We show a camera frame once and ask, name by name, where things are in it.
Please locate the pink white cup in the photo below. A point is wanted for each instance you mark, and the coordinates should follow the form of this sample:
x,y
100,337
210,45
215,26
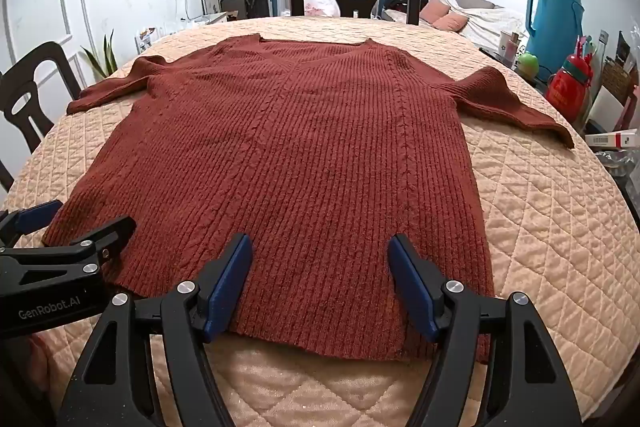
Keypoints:
x,y
510,44

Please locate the rust red knit sweater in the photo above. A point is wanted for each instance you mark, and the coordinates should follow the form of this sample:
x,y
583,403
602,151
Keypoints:
x,y
300,157

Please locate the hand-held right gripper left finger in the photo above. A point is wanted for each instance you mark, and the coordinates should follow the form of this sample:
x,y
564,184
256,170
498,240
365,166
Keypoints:
x,y
230,287

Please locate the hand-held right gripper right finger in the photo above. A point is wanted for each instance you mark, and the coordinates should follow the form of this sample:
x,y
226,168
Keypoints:
x,y
415,287

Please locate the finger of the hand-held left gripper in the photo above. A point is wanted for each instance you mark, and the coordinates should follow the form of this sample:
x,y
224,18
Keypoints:
x,y
107,234
37,214

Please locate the wicker basket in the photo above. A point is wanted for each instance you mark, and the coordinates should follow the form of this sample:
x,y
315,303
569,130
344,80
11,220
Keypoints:
x,y
616,79

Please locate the pink pillow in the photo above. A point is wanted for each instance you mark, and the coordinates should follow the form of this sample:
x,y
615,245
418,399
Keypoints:
x,y
434,9
450,22

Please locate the white bedding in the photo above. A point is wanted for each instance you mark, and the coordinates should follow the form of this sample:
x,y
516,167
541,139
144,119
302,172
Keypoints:
x,y
492,19

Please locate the beige quilted table cover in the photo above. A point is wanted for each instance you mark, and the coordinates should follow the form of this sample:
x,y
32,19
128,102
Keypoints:
x,y
540,232

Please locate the picture frame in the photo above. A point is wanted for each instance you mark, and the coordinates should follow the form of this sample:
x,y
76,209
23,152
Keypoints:
x,y
212,3

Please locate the white red flat box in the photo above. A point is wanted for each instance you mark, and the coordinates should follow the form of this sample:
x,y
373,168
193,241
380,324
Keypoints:
x,y
607,139

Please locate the teal thermos jug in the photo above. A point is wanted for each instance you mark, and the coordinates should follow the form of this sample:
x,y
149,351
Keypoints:
x,y
557,22

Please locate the colourful snack box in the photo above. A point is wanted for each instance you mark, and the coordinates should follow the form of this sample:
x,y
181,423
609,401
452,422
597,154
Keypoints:
x,y
146,38

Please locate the green toy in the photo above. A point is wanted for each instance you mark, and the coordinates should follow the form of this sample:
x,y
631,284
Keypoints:
x,y
527,64

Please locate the red bottle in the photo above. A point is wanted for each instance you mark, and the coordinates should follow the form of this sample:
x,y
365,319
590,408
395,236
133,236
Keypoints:
x,y
567,92

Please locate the green potted plant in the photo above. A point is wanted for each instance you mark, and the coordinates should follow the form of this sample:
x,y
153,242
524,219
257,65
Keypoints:
x,y
102,59

